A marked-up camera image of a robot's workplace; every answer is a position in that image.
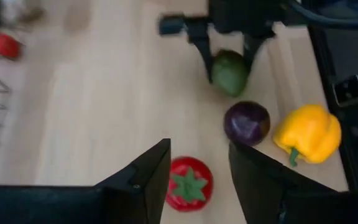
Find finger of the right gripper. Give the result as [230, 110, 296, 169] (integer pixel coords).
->
[185, 21, 214, 84]
[242, 30, 275, 72]

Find dark green avocado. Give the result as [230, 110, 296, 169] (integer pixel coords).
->
[211, 49, 250, 98]

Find white garlic bulb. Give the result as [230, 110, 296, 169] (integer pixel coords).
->
[0, 0, 29, 23]

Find black aluminium table frame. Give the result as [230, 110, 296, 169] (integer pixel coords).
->
[306, 24, 358, 195]

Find round purple eggplant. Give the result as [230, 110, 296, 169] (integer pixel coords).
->
[223, 100, 272, 147]

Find red tomato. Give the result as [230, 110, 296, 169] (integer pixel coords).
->
[165, 156, 214, 213]

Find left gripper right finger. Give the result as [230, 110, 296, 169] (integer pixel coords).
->
[227, 141, 358, 224]

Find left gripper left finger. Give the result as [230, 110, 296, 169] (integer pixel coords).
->
[0, 138, 172, 224]

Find yellow bell pepper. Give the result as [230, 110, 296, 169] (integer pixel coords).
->
[272, 103, 342, 167]

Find small grey camera box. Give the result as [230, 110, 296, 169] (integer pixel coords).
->
[333, 73, 358, 107]

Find red bell pepper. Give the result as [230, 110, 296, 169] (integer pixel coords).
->
[0, 32, 24, 60]

